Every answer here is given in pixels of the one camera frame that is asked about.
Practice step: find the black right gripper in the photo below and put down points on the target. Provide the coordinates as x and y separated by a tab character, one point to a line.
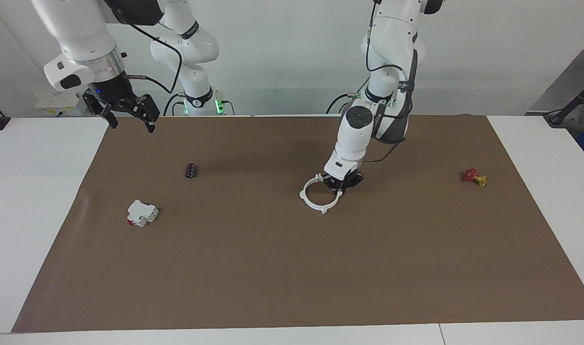
113	91

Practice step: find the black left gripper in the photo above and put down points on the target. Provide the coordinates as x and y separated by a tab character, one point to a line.
344	176

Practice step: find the white half pipe clamp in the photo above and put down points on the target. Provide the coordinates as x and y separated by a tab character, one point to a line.
302	195
332	205

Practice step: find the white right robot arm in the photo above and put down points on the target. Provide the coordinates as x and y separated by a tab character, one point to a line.
81	28

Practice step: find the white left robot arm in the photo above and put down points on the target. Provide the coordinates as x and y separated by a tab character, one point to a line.
356	124

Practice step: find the white power strip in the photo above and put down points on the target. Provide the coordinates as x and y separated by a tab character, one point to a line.
57	105

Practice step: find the black cylindrical capacitor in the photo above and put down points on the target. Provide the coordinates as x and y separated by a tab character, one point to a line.
192	170

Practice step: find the white circuit breaker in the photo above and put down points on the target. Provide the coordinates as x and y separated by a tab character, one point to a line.
141	213

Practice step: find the brown paper mat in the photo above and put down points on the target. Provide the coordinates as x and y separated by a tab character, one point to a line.
273	268

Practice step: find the red handwheel yellow valve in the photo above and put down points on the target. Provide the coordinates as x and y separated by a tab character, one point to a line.
471	175

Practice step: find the black stand pole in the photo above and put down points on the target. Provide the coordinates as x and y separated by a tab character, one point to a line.
572	100

